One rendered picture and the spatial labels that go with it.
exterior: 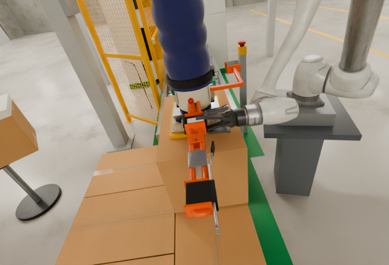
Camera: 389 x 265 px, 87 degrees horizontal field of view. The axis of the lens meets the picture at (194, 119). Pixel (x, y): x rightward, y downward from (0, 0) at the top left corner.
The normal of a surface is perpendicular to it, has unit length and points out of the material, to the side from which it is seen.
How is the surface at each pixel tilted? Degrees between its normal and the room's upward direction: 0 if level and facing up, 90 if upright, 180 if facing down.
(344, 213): 0
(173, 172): 90
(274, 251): 0
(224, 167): 90
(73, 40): 90
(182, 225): 0
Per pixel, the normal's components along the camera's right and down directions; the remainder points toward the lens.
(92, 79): 0.07, 0.56
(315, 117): -0.22, 0.58
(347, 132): -0.15, -0.81
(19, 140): 0.61, 0.37
